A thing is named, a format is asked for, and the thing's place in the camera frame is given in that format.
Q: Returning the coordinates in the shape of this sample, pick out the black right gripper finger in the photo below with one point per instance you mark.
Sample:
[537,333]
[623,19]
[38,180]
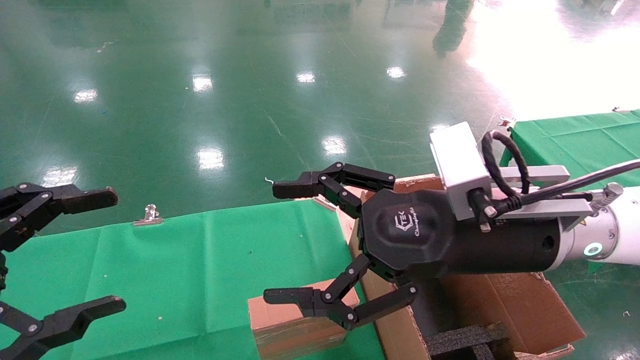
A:
[320,182]
[320,302]

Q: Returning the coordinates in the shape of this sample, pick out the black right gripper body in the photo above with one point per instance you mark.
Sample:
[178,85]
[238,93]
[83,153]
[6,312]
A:
[410,235]

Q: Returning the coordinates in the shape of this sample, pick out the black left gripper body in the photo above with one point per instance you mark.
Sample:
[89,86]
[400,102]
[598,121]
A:
[2,272]

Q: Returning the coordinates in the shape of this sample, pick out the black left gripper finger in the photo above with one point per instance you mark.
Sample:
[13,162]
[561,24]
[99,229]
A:
[75,200]
[75,317]

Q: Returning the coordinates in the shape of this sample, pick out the small brown cardboard box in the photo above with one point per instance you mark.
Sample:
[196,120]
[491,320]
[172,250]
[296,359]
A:
[285,335]

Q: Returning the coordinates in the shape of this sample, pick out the large open cardboard carton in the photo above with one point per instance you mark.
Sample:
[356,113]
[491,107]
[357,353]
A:
[525,310]

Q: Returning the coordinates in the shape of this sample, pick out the black foam block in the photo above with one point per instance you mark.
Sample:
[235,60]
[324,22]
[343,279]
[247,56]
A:
[465,342]

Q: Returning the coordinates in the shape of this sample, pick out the green tablecloth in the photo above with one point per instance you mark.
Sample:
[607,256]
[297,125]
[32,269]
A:
[575,140]
[200,270]

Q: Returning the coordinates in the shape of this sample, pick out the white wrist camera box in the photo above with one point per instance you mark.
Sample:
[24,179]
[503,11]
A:
[457,165]

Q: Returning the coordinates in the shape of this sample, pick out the silver camera mount bracket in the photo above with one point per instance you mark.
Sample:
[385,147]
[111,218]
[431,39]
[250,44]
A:
[545,175]

